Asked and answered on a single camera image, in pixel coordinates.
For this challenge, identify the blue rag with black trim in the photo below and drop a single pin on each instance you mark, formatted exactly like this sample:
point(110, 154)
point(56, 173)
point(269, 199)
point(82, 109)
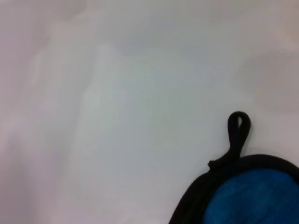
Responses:
point(252, 198)

